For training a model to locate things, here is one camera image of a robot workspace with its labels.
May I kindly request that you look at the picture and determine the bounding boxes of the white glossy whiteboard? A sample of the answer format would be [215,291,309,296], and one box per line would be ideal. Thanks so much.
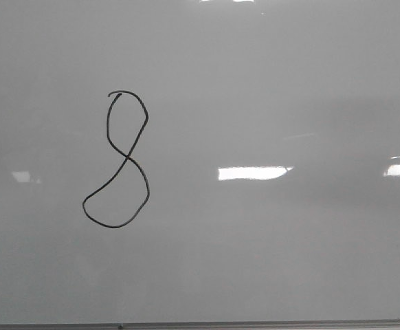
[0,1,400,324]

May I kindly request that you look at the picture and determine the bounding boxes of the grey aluminium whiteboard frame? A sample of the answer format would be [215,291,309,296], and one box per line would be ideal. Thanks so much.
[0,318,400,329]

